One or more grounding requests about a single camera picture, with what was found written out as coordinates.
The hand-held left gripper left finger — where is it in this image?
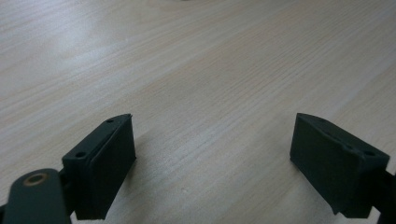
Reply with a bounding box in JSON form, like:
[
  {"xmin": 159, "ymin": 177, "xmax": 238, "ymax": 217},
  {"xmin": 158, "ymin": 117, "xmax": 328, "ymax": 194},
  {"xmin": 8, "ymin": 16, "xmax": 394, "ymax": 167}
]
[{"xmin": 61, "ymin": 113, "xmax": 137, "ymax": 221}]

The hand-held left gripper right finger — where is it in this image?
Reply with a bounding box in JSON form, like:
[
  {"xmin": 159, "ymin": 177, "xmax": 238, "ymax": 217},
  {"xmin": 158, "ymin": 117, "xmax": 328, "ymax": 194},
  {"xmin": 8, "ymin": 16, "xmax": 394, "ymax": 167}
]
[{"xmin": 289, "ymin": 112, "xmax": 391, "ymax": 219}]

